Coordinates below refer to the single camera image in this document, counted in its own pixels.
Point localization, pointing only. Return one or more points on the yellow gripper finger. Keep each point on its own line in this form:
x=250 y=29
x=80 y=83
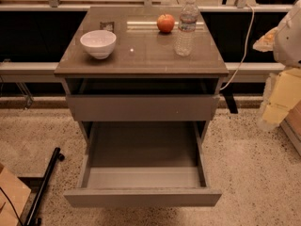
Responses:
x=281 y=94
x=266 y=42

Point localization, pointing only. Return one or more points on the grey upper drawer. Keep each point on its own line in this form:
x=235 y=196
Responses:
x=142 y=108

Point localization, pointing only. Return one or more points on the clear plastic water bottle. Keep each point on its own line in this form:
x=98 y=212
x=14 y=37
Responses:
x=186 y=28

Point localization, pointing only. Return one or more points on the black metal bar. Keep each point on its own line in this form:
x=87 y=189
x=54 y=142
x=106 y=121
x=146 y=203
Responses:
x=31 y=218

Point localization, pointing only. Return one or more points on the grey drawer cabinet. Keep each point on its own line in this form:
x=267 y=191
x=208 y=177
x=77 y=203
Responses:
x=143 y=62

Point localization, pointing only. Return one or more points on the small square tag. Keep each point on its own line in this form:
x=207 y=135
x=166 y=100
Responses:
x=108 y=26

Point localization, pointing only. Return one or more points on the white ceramic bowl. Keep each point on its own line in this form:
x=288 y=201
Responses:
x=99 y=43

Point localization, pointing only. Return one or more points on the cardboard box left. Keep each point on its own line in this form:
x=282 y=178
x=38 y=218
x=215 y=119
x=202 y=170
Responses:
x=13 y=197

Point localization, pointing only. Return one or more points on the open grey middle drawer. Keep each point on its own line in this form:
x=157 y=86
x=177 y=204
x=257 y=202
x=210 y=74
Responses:
x=135 y=164

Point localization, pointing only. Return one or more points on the red apple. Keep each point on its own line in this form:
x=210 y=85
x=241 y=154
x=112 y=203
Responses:
x=165 y=23

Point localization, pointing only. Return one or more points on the cardboard box right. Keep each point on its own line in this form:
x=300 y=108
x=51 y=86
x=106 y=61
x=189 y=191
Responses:
x=292 y=127

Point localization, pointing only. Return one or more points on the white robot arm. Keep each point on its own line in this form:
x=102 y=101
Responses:
x=287 y=44

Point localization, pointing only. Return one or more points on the cardboard box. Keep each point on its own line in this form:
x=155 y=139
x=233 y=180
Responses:
x=13 y=197
x=292 y=127

